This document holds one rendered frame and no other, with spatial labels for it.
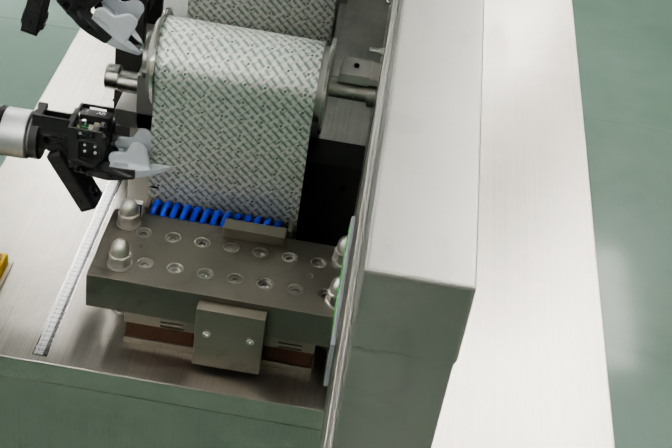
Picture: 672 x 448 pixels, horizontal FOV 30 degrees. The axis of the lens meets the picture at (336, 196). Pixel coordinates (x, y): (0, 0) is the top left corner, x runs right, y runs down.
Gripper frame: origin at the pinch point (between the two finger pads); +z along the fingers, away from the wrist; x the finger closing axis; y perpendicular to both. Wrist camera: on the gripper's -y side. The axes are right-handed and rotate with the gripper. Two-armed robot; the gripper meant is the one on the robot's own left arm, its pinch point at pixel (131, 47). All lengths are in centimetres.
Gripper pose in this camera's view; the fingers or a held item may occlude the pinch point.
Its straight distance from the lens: 185.5
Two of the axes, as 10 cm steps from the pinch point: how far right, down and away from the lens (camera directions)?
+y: 7.3, -5.0, -4.6
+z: 6.8, 6.3, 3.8
